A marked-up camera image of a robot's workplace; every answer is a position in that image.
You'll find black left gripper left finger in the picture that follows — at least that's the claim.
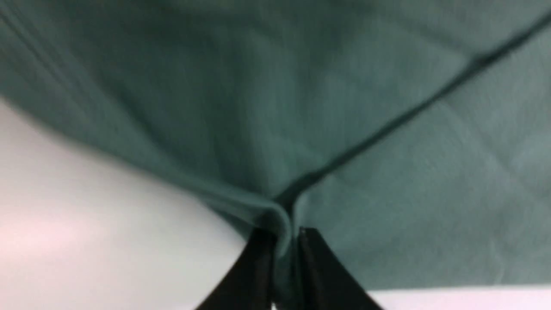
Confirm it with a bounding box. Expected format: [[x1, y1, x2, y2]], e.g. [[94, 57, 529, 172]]
[[197, 229, 276, 310]]

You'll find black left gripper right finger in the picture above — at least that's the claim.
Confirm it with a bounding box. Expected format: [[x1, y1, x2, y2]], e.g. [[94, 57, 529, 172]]
[[298, 227, 382, 310]]

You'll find green long-sleeved shirt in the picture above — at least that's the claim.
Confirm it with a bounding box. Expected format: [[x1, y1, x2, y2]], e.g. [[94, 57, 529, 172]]
[[1, 0, 550, 310]]

